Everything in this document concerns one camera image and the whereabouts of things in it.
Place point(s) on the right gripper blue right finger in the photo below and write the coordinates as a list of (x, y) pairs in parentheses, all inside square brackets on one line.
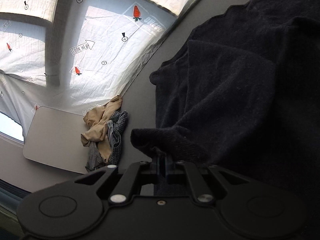
[(198, 182)]

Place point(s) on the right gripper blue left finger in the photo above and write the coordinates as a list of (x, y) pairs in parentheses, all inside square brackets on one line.
[(130, 184)]

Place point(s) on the navy blue knit sweater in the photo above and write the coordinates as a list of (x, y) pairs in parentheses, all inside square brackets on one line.
[(243, 94)]

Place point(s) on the grey checked crumpled shirt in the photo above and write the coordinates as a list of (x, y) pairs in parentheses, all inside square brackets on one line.
[(115, 129)]

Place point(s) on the beige crumpled garment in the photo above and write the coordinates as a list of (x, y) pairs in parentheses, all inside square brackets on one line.
[(96, 119)]

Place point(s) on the grey side table board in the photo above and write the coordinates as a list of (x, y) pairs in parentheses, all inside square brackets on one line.
[(53, 139)]

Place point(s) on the white carrot print tent cloth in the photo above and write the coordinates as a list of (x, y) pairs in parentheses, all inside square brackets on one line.
[(71, 55)]

